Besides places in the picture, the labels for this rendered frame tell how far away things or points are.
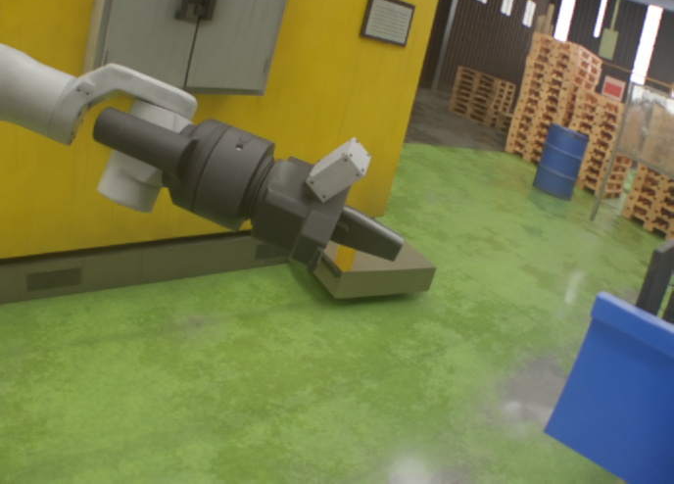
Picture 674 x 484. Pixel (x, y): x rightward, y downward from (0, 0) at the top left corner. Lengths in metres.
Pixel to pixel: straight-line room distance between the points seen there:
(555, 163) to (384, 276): 4.32
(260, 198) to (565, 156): 6.10
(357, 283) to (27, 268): 1.51
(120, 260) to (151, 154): 1.84
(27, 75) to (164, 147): 0.17
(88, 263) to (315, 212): 1.86
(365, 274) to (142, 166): 2.00
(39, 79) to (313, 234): 0.30
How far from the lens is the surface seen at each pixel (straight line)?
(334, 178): 0.42
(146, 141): 0.43
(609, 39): 12.55
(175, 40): 1.79
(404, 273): 2.54
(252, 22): 1.92
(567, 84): 8.33
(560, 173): 6.49
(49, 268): 2.19
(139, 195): 0.48
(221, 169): 0.44
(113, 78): 0.48
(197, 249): 2.40
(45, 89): 0.49
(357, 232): 0.46
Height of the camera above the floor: 1.23
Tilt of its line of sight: 24 degrees down
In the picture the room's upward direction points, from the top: 14 degrees clockwise
